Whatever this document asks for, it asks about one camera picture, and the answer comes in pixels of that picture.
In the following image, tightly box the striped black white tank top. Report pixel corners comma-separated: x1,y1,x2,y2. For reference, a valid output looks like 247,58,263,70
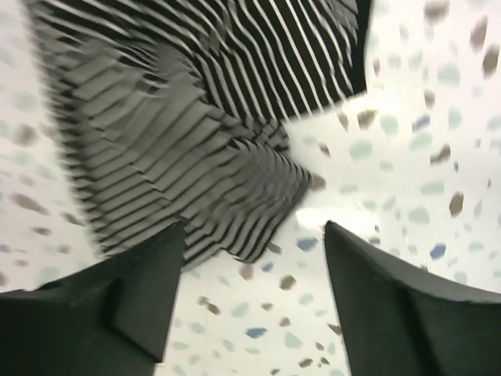
25,1,372,267

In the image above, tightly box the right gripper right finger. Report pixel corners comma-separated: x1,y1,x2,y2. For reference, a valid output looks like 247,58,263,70
324,222,500,376

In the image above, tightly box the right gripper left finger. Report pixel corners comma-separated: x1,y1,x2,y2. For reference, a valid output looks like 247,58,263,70
1,223,186,376

